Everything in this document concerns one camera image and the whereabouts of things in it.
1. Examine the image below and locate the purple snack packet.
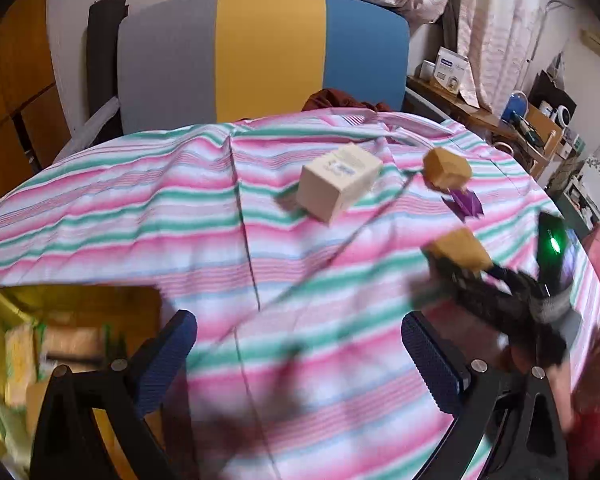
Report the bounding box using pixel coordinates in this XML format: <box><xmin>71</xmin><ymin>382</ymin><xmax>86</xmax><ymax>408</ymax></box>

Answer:
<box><xmin>442</xmin><ymin>188</ymin><xmax>483</xmax><ymax>221</ymax></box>

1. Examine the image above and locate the cream cardboard box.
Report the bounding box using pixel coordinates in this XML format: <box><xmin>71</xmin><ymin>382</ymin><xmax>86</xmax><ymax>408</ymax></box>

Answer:
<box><xmin>296</xmin><ymin>143</ymin><xmax>382</xmax><ymax>223</ymax></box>

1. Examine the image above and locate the green yellow cracker packet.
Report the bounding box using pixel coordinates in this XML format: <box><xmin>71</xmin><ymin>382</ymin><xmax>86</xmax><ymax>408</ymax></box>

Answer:
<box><xmin>4</xmin><ymin>323</ymin><xmax>48</xmax><ymax>411</ymax></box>

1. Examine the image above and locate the gold metal tin box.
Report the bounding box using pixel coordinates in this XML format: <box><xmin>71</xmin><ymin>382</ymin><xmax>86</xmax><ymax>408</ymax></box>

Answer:
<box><xmin>0</xmin><ymin>284</ymin><xmax>164</xmax><ymax>479</ymax></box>

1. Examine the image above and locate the wooden side shelf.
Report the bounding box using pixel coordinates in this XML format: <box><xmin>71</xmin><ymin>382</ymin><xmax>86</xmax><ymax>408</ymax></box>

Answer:
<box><xmin>406</xmin><ymin>76</ymin><xmax>562</xmax><ymax>181</ymax></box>

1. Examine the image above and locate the pink green striped cloth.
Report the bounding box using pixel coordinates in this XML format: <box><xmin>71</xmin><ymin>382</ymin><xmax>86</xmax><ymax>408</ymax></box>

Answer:
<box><xmin>0</xmin><ymin>106</ymin><xmax>600</xmax><ymax>480</ymax></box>

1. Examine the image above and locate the white blue tissue box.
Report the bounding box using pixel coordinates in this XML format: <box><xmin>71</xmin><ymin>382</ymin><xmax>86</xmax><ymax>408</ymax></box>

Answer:
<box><xmin>430</xmin><ymin>47</ymin><xmax>469</xmax><ymax>96</ymax></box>

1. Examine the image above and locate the dark red garment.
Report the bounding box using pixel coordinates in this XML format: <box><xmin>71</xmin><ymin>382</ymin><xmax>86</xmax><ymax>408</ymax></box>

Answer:
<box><xmin>302</xmin><ymin>88</ymin><xmax>392</xmax><ymax>112</ymax></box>

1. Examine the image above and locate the wooden wardrobe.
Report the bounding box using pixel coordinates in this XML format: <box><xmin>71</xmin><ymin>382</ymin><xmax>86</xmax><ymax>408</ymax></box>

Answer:
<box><xmin>0</xmin><ymin>0</ymin><xmax>70</xmax><ymax>198</ymax></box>

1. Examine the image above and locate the grey yellow blue chair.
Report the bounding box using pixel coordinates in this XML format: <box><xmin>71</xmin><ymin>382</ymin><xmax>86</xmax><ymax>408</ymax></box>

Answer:
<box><xmin>117</xmin><ymin>0</ymin><xmax>410</xmax><ymax>133</ymax></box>

